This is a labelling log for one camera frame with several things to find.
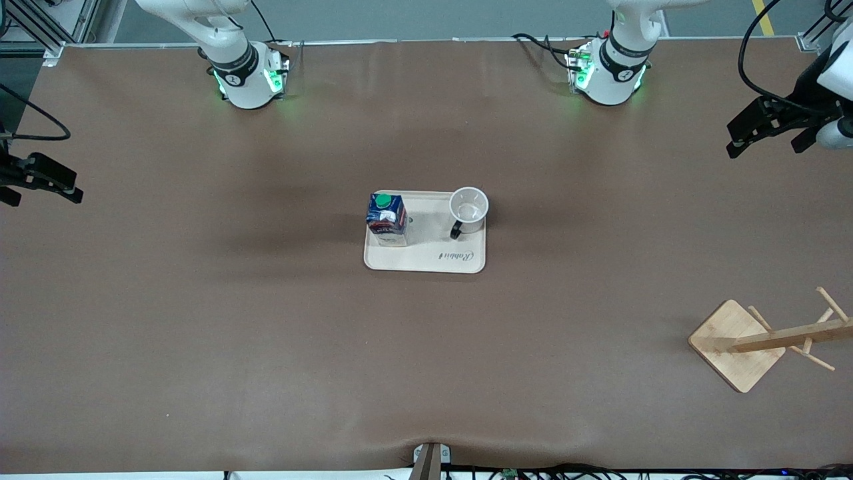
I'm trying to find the black right base cable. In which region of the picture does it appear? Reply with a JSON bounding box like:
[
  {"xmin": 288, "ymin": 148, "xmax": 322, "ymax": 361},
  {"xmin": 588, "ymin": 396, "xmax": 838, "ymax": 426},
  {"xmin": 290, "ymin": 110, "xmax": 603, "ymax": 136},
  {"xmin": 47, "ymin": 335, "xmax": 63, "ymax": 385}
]
[{"xmin": 250, "ymin": 0, "xmax": 297, "ymax": 67}]

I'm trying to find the metal camera mount clamp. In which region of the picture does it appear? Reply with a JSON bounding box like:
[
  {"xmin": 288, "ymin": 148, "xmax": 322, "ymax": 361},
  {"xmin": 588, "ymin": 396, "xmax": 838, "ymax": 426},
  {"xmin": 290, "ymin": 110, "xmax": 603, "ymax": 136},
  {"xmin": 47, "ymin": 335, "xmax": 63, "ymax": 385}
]
[{"xmin": 413, "ymin": 443, "xmax": 452, "ymax": 480}]

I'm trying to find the wooden mug stand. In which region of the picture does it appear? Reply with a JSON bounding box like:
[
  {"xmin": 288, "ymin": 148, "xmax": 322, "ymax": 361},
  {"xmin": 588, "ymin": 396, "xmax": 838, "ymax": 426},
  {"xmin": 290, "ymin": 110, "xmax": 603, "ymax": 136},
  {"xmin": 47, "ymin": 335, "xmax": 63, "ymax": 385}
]
[{"xmin": 688, "ymin": 287, "xmax": 853, "ymax": 394}]

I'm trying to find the black left base cable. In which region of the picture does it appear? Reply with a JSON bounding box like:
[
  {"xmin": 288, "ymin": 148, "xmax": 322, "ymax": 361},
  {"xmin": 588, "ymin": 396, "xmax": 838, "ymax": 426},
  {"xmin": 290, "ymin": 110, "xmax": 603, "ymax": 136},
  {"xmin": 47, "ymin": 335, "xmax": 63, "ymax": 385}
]
[{"xmin": 512, "ymin": 33, "xmax": 575, "ymax": 67}]

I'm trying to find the aluminium frame profile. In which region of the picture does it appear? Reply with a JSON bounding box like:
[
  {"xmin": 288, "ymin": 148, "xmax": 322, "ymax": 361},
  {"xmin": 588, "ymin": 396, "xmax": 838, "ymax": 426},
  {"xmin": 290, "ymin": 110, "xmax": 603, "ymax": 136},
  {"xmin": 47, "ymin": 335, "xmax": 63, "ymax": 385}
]
[{"xmin": 0, "ymin": 0, "xmax": 101, "ymax": 66}]

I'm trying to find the brown table cover sheet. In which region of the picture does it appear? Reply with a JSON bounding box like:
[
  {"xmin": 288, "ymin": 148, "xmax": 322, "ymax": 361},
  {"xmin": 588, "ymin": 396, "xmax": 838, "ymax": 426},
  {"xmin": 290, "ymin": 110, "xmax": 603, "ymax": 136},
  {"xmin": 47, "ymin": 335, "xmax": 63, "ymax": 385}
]
[{"xmin": 0, "ymin": 39, "xmax": 853, "ymax": 475}]

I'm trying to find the aluminium frame corner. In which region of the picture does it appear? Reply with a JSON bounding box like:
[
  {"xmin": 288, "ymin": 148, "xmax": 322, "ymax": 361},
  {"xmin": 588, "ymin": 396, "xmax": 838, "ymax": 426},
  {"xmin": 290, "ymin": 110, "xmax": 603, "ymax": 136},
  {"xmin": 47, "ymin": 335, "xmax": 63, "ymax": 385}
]
[{"xmin": 796, "ymin": 12, "xmax": 842, "ymax": 54}]

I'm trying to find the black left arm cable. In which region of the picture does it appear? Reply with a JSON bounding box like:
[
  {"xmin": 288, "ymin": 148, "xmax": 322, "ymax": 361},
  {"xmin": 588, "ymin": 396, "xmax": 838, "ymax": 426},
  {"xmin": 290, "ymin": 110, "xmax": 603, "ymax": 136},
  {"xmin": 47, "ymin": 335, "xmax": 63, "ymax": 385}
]
[{"xmin": 736, "ymin": 0, "xmax": 824, "ymax": 102}]

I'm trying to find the black base cable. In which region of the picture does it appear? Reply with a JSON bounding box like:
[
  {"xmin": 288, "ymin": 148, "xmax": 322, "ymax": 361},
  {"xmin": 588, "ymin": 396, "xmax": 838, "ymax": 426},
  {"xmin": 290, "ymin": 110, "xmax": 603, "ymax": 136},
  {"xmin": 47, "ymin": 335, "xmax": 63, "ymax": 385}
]
[
  {"xmin": 512, "ymin": 33, "xmax": 575, "ymax": 67},
  {"xmin": 250, "ymin": 0, "xmax": 297, "ymax": 67}
]

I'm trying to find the beige rabbit print tray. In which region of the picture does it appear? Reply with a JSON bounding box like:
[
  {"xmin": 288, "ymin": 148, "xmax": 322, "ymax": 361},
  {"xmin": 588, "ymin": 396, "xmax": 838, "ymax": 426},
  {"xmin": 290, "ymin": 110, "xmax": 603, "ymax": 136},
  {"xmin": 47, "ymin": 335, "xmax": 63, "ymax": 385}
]
[{"xmin": 363, "ymin": 191, "xmax": 486, "ymax": 274}]

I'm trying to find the blue milk carton green cap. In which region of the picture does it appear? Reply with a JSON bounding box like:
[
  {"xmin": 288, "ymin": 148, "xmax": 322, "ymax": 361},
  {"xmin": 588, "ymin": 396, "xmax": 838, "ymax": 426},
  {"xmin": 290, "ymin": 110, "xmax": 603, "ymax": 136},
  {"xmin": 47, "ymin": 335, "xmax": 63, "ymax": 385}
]
[{"xmin": 366, "ymin": 192, "xmax": 409, "ymax": 248}]

